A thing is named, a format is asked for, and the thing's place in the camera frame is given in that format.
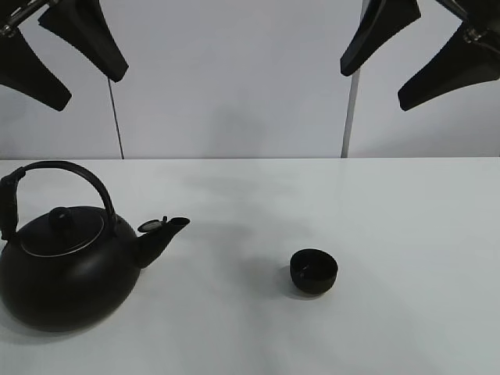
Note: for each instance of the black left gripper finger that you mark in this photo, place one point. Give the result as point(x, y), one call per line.
point(82, 24)
point(23, 71)

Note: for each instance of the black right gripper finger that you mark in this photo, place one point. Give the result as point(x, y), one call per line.
point(381, 21)
point(469, 57)

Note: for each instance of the black round teapot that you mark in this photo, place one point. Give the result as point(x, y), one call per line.
point(73, 266)

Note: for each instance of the small black teacup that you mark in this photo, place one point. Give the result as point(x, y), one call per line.
point(313, 271)

